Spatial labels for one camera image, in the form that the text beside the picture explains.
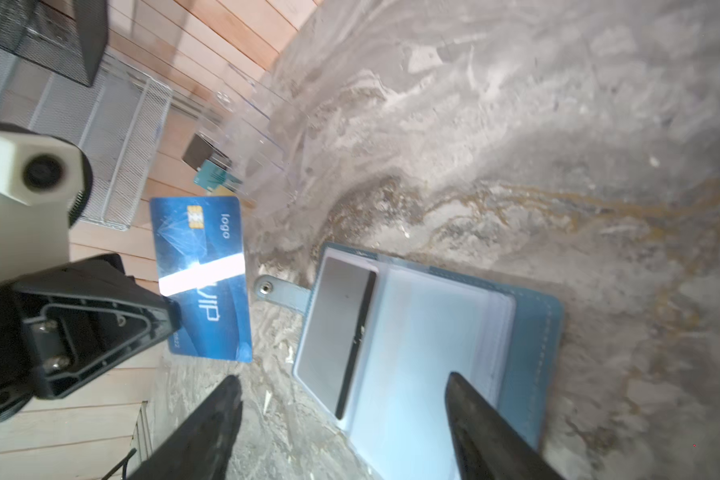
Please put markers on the beige card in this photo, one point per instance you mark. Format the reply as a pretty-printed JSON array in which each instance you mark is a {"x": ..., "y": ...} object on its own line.
[{"x": 222, "y": 191}]

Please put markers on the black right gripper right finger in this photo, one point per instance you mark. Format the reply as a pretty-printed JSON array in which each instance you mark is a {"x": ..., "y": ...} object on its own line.
[{"x": 485, "y": 445}]

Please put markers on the teal VIP card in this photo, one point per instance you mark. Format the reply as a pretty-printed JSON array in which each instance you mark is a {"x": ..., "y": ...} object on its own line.
[{"x": 211, "y": 176}]

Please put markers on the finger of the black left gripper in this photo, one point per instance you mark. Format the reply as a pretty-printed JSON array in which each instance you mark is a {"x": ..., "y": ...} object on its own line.
[{"x": 74, "y": 342}]

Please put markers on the black mesh basket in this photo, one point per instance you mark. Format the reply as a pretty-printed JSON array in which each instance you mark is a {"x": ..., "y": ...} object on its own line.
[{"x": 68, "y": 38}]

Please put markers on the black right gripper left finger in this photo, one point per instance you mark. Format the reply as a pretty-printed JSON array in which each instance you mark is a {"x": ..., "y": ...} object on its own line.
[{"x": 201, "y": 447}]

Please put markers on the white wire mesh shelf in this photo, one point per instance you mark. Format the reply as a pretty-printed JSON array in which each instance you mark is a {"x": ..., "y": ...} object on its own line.
[{"x": 117, "y": 122}]

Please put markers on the blue VIP logo card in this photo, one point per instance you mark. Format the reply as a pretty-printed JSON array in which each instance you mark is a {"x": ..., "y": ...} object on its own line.
[{"x": 199, "y": 250}]

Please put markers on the clear acrylic card stand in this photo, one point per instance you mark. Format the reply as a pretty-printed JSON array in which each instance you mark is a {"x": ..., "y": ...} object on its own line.
[{"x": 254, "y": 133}]

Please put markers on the grey card in holder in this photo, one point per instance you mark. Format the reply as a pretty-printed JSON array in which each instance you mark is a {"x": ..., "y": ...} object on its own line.
[{"x": 334, "y": 331}]

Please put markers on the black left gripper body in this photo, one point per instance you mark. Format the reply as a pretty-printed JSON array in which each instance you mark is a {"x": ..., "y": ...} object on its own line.
[{"x": 22, "y": 298}]

